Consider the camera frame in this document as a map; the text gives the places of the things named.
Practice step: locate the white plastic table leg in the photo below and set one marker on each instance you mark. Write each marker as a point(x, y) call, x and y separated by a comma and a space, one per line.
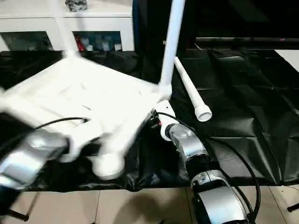
point(66, 35)
point(171, 46)
point(191, 88)

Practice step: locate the white plastic table top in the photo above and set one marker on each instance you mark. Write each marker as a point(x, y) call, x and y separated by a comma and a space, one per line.
point(70, 93)

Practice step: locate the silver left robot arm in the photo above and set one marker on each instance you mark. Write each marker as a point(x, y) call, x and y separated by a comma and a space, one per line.
point(30, 151)

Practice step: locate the black mat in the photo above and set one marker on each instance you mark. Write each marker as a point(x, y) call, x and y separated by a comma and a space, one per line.
point(245, 105)

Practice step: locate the white cabinet with glass doors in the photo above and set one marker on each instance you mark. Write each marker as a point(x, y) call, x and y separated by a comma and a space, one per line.
point(93, 21)

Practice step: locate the dark long metal bar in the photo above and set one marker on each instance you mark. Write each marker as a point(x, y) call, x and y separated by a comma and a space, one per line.
point(245, 42)

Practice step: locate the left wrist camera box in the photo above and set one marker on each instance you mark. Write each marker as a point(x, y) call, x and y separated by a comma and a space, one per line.
point(72, 147)

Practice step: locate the black metal folding frame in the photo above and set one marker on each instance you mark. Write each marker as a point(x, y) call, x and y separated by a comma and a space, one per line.
point(19, 215)

